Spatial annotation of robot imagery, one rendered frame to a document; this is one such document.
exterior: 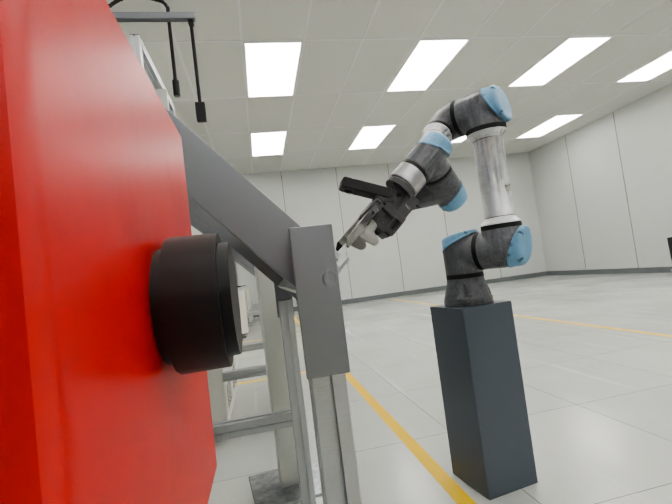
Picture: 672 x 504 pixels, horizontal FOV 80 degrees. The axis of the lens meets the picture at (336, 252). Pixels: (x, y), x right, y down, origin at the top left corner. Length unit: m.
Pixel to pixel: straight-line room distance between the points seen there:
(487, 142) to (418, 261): 8.04
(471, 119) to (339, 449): 1.04
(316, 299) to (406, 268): 8.72
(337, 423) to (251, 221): 0.26
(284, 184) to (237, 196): 8.34
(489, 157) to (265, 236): 0.91
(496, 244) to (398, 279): 7.88
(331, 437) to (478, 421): 0.88
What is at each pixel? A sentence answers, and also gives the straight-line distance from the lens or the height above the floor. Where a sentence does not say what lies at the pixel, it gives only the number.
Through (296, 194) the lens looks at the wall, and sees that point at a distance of 8.82.
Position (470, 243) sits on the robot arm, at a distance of 1.30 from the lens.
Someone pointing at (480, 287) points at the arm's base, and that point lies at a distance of 1.32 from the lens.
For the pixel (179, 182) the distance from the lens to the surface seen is 0.18.
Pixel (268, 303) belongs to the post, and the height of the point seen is 0.63.
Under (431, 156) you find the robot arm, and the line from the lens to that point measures 0.96.
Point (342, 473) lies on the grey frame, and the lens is 0.52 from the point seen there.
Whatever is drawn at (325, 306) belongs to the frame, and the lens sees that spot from 0.46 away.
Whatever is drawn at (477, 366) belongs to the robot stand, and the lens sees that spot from 1.30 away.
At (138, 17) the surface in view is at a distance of 1.16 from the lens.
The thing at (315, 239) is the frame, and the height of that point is 0.74.
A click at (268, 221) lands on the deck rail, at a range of 0.50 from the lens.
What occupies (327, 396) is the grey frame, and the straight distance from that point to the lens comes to 0.48.
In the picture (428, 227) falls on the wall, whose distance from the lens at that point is 9.44.
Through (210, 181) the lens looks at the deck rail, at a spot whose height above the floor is 0.83.
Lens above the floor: 0.70
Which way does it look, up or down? 3 degrees up
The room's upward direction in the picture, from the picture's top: 7 degrees counter-clockwise
